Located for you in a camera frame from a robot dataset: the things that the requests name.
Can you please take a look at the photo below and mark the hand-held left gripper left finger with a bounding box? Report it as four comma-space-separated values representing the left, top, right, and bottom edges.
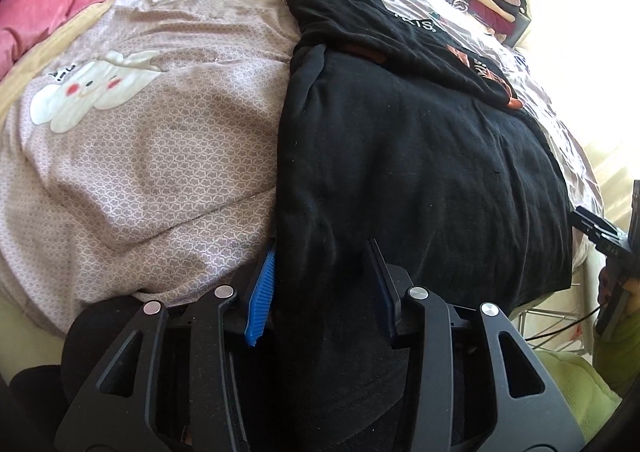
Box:
54, 238, 278, 452

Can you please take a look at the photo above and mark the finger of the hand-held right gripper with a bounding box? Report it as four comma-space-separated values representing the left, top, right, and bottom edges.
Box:
570, 206, 623, 253

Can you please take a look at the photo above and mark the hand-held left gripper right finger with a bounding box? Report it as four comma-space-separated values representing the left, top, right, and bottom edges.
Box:
365, 238, 586, 452

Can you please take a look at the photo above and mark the black sweater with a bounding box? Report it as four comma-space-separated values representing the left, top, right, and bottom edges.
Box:
272, 0, 575, 452

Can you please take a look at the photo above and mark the person's right forearm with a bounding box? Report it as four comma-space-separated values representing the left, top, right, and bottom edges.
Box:
592, 307, 640, 398

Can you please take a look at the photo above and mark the person's right hand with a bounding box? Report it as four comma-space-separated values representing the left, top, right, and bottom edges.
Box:
597, 266, 620, 309

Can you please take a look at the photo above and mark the person's green fleece clothing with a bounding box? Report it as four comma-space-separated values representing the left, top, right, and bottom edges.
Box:
520, 349, 626, 433

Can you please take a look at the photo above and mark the pink printed bed sheet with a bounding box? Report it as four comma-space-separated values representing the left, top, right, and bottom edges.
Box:
0, 0, 606, 337

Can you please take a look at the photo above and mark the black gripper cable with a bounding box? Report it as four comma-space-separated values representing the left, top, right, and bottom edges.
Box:
525, 304, 608, 340

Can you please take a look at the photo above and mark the white wire rack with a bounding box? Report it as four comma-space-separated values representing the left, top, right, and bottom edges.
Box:
520, 302, 601, 348

